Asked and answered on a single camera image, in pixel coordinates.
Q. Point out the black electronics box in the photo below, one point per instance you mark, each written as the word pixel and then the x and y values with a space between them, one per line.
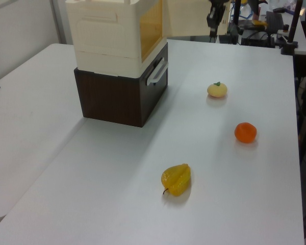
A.
pixel 256 37

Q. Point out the black pole with clamp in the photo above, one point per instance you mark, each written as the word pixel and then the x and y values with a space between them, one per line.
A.
pixel 292 25

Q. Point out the orange toy tangerine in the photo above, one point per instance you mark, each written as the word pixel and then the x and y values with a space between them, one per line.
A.
pixel 245 132

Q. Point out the yellow toy starfruit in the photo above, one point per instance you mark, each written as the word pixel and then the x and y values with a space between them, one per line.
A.
pixel 177 180

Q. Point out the cream cabinet door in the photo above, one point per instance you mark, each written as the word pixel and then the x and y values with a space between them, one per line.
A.
pixel 186 18

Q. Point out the dark brown wooden drawer box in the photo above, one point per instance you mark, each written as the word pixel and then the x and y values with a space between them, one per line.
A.
pixel 112 99

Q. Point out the small yellow object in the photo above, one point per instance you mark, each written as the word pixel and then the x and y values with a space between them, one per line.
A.
pixel 259 23

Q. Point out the dark robot gripper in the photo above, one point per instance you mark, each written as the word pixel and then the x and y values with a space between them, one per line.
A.
pixel 212 16

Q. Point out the black thin tripod pole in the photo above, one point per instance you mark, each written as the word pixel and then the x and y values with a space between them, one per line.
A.
pixel 237 12

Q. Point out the cream plastic cabinet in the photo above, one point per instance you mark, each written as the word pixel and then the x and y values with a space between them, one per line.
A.
pixel 104 38

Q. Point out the pale yellow toy fruit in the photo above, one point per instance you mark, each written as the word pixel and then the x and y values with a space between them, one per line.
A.
pixel 217 90

